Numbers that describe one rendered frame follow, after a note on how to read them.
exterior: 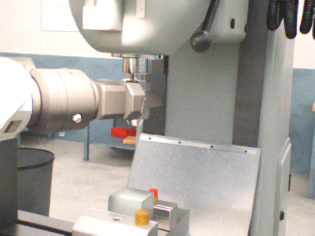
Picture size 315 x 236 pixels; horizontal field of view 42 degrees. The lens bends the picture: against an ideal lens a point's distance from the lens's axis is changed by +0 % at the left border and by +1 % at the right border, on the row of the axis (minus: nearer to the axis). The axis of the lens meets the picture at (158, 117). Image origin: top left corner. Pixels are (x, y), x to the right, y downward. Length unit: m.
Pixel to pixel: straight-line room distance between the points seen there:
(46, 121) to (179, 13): 0.23
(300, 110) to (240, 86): 3.86
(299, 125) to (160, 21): 4.34
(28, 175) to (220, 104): 1.69
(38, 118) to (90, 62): 5.10
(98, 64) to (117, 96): 4.98
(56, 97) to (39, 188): 2.06
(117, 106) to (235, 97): 0.46
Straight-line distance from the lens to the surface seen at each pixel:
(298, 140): 4.88
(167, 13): 0.57
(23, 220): 0.96
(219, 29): 0.72
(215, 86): 1.00
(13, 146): 0.89
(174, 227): 0.75
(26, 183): 2.52
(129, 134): 5.03
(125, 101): 0.60
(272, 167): 1.04
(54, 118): 0.54
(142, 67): 0.64
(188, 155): 1.02
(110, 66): 5.47
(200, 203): 0.99
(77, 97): 0.55
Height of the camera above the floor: 1.32
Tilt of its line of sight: 9 degrees down
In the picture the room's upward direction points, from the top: 3 degrees clockwise
